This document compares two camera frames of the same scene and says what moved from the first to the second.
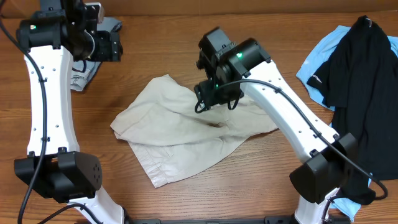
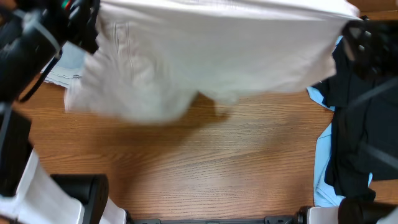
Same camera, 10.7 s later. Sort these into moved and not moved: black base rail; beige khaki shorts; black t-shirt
Moved: beige khaki shorts
Not moved: black base rail; black t-shirt
